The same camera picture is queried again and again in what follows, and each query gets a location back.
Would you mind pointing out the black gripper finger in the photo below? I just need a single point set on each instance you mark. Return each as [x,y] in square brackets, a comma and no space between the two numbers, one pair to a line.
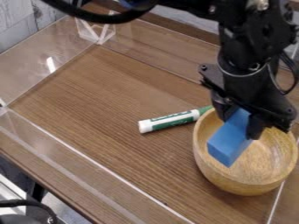
[223,104]
[257,124]

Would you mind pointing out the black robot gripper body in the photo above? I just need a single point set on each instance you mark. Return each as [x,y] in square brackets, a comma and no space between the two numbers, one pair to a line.
[254,89]

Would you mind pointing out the blue rectangular block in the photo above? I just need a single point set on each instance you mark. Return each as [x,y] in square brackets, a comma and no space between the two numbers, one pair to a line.
[229,141]

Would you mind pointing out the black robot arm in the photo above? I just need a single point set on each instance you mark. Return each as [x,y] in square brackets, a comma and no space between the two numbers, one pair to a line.
[257,29]

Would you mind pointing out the brown wooden bowl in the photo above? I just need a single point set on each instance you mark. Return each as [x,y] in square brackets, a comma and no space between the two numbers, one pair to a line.
[263,165]

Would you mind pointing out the green and white marker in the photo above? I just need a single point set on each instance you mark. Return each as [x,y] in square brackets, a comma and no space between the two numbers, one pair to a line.
[171,120]

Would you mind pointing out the clear acrylic tray wall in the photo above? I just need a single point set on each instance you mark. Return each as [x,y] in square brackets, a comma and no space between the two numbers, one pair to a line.
[75,97]

